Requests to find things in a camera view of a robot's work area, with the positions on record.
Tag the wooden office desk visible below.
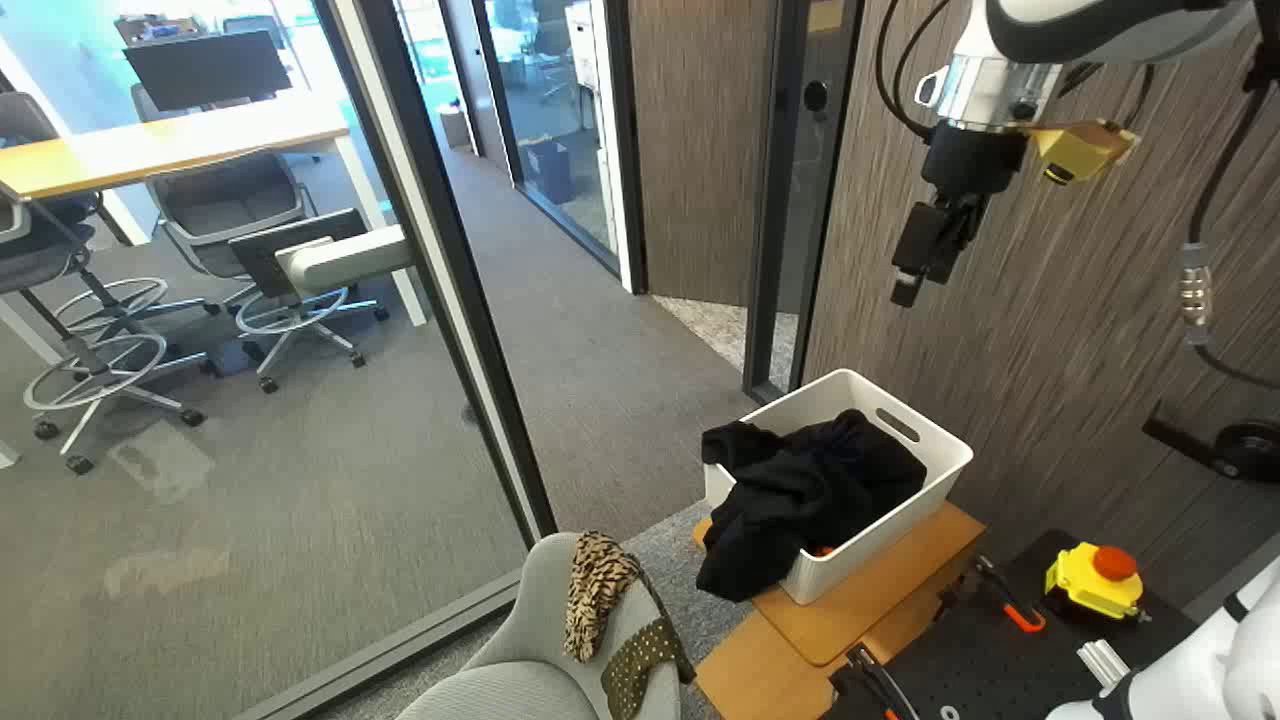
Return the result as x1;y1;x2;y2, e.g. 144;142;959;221
0;98;433;332

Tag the black cable with silver connector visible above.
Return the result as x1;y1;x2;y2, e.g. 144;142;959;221
1177;53;1280;399

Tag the grey office chair with armrest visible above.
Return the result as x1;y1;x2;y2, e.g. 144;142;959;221
129;83;421;398

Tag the grey upholstered chair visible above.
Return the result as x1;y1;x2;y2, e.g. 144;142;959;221
391;528;699;720

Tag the small wooden board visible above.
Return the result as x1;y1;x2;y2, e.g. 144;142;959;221
689;607;874;720

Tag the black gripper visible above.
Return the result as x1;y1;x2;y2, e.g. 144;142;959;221
890;119;1034;311

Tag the animal print cloth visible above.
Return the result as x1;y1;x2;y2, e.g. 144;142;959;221
560;528;644;669

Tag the black computer monitor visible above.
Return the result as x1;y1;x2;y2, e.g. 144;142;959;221
119;27;298;117

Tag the black cloth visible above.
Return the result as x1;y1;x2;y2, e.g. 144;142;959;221
693;408;933;605

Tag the dark office chair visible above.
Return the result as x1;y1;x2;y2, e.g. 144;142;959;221
0;87;215;480

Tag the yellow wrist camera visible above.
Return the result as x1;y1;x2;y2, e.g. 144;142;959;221
1030;117;1145;187

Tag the dark waste bin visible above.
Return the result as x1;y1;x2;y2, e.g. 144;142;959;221
515;131;594;208

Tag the black clamp mount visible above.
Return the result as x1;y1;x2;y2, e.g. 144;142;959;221
1140;398;1280;487

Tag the white plastic box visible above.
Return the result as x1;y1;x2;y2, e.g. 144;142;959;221
699;363;980;607

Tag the yellow emergency stop button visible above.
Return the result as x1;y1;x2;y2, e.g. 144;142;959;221
1041;538;1154;623

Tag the black glass wall frame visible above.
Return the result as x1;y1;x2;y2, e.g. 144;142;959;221
310;0;560;546

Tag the dark patterned cloth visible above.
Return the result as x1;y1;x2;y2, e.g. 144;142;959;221
598;616;699;720

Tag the orange handled tool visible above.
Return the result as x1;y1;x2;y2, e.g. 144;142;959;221
976;552;1052;640

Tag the thin black cable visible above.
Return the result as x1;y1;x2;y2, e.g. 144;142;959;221
874;0;970;144

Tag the small white block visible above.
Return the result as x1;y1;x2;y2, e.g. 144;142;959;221
1071;637;1140;693

